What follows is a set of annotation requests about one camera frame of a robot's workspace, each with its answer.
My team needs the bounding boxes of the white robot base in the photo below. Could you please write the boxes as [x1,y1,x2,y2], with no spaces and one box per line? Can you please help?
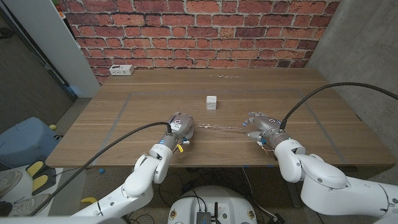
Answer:
[167,185,257,224]

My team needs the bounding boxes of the red brick print backdrop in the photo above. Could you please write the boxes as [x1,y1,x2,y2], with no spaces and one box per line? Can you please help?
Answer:
[58,0,341,85]

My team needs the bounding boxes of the black electronics box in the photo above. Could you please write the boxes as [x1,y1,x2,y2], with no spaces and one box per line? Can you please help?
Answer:
[195,211,212,224]

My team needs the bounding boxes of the small white block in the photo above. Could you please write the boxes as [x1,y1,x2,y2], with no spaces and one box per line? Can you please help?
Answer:
[205,95,218,111]

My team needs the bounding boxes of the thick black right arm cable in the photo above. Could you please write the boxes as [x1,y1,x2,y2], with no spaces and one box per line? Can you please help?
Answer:
[279,82,398,131]

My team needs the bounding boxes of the clear cellophane sheet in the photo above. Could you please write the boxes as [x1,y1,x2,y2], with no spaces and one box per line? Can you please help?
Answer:
[193,122,251,134]

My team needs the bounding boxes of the white wall panel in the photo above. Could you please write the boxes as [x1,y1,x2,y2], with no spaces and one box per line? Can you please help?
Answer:
[2,0,101,99]

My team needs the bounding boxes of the black and yellow object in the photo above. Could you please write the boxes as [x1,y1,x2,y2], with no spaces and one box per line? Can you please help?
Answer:
[25,160,57,196]

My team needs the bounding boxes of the grey table leg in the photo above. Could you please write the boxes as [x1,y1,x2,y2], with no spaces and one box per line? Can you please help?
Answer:
[285,182,303,208]

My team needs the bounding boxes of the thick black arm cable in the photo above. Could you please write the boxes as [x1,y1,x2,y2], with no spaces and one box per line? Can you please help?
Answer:
[279,82,398,131]
[29,121,172,217]

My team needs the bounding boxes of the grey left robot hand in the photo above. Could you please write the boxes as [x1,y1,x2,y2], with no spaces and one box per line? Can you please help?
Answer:
[163,111,195,151]

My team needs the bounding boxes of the grey white sneaker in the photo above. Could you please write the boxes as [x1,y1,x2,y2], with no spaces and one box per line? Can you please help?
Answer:
[7,193,52,217]
[0,170,23,197]

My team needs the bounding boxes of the white power strip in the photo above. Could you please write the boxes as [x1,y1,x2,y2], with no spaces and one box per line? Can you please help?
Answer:
[108,64,135,77]

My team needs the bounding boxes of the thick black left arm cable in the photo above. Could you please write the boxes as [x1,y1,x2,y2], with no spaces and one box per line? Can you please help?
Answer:
[29,121,172,217]

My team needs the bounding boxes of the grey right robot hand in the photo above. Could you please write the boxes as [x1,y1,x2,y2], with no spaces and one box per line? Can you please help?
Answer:
[243,111,290,149]

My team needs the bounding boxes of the white robot torso edge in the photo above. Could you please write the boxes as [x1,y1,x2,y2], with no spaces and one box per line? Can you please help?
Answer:
[0,215,127,224]

